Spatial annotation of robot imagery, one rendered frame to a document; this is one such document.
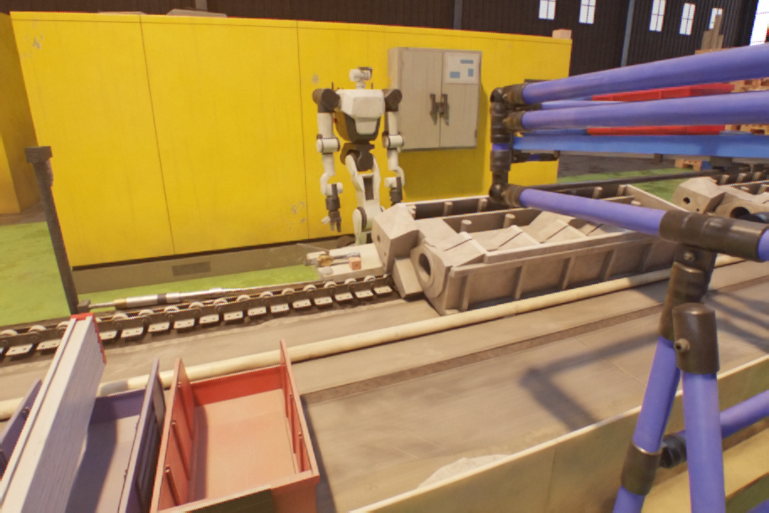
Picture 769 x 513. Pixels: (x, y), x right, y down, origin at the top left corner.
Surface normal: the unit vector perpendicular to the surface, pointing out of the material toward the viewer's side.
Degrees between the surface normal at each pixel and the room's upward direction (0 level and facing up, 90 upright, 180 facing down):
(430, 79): 90
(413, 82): 90
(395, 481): 1
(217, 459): 0
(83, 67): 90
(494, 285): 100
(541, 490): 90
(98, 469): 0
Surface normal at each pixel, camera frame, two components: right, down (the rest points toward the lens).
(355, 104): 0.47, 0.26
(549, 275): 0.35, 0.44
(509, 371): 0.00, -0.95
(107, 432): 0.17, -0.70
